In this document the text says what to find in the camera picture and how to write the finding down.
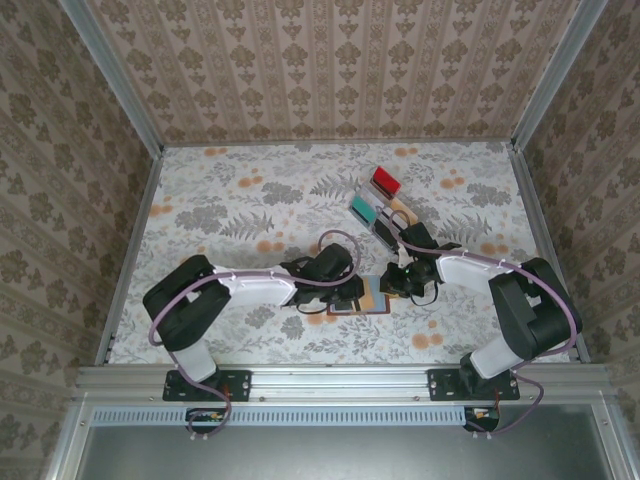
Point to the clear acrylic card stand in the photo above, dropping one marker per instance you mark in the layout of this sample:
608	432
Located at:
362	225

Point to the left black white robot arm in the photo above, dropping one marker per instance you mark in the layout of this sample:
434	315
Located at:
250	290

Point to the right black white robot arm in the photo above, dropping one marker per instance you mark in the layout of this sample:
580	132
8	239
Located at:
470	272

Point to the black plastic card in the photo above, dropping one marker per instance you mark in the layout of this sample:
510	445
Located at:
386	232

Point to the orange plastic card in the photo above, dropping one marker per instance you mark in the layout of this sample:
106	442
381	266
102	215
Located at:
402	210

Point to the teal plastic card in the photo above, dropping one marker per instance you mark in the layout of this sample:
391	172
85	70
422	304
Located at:
362	207

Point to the floral table cover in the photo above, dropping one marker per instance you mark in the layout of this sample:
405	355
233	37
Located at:
350	340

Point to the grey metal panel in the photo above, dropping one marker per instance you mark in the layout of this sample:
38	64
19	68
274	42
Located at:
325	455

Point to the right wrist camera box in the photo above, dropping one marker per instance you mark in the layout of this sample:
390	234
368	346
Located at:
404	258

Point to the aluminium mounting rail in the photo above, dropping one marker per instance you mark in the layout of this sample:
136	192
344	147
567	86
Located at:
340	380

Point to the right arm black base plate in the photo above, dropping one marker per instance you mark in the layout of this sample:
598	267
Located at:
440	385

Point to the aluminium back rail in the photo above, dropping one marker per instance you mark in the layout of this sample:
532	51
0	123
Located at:
350	143

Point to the aluminium side rail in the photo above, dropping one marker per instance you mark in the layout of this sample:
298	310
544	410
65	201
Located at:
537	220
140	225

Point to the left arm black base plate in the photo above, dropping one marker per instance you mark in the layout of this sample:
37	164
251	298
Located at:
235	385

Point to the aluminium frame post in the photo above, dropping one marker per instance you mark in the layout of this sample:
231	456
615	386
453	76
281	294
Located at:
115	85
555	75

